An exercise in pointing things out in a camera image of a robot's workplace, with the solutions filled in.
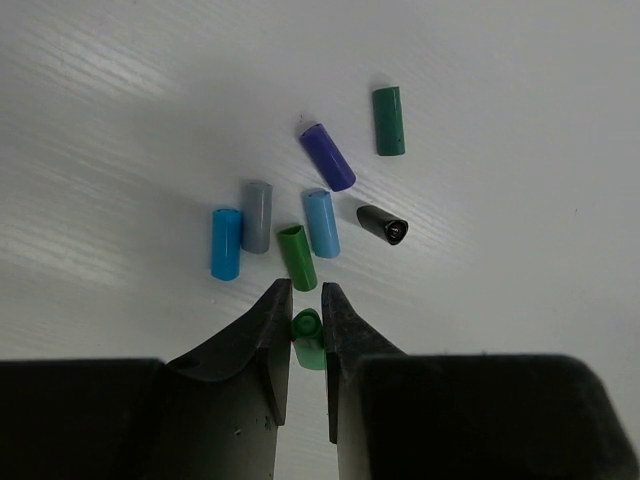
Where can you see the dark green pen cap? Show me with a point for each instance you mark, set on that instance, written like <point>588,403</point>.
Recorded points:
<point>388,121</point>

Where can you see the purple pen cap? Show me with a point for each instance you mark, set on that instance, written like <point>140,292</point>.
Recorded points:
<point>327,158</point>

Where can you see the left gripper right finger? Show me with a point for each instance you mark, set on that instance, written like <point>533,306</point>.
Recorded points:
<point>484,416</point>

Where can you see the light green pen cap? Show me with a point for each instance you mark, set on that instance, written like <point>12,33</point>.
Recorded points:
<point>308,340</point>

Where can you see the grey pen cap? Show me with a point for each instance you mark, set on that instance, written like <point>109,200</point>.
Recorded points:
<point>256,216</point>

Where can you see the light blue pen cap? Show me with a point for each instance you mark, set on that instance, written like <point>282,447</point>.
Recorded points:
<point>322,224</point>

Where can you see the black pen cap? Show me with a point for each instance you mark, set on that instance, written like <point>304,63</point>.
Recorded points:
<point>382,224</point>

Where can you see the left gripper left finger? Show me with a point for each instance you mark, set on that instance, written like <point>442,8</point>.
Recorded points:
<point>211,413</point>

